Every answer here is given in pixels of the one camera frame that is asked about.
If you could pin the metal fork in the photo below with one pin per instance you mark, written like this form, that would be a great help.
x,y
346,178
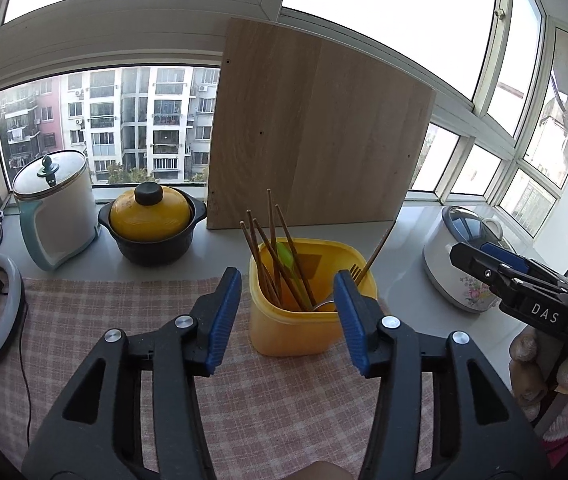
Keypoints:
x,y
359,274

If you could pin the yellow plastic container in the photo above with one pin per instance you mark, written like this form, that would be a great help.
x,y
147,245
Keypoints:
x,y
294,332

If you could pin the pink checked tablecloth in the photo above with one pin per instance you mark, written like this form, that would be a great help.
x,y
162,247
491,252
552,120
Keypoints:
x,y
274,410

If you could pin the person's left hand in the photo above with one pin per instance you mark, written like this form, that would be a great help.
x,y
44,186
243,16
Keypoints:
x,y
331,472

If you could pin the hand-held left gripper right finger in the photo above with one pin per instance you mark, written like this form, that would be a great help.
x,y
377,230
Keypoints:
x,y
351,320

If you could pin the black casserole with yellow lid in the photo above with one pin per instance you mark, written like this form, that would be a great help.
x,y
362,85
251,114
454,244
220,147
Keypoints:
x,y
151,225

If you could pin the person's right forearm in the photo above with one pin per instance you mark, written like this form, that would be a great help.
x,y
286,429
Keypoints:
x,y
564,390

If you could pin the wooden chopstick with red end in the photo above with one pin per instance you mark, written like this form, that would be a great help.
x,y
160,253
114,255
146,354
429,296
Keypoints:
x,y
381,245
291,250
256,255
273,230
259,245
274,255

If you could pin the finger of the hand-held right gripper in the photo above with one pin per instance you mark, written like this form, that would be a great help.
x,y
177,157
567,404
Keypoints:
x,y
504,255
479,267

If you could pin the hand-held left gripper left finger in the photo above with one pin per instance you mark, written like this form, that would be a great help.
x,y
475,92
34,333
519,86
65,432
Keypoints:
x,y
224,320

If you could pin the light wooden board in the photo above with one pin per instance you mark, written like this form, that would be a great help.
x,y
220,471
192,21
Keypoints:
x,y
314,125

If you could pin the white floral slow cooker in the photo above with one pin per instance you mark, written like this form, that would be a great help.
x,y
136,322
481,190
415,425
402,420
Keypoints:
x,y
444,270

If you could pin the white window frame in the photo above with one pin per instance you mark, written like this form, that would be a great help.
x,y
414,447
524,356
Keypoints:
x,y
114,40

